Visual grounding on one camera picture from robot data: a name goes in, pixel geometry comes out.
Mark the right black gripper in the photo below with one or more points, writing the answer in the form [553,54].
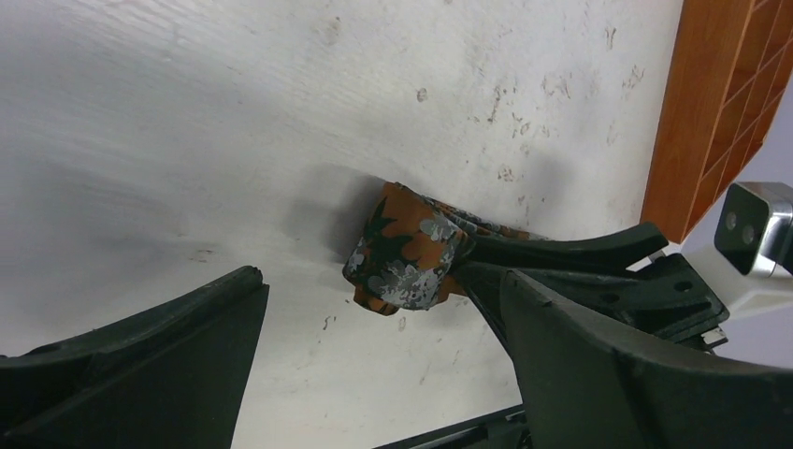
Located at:
[667,298]

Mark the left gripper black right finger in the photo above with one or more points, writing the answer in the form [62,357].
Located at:
[590,381]

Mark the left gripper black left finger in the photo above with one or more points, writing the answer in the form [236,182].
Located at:
[172,376]

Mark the orange floral necktie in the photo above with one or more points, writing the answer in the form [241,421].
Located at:
[408,249]

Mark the orange wooden compartment tray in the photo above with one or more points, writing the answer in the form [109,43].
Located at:
[730,67]

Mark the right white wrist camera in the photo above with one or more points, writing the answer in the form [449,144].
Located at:
[748,264]

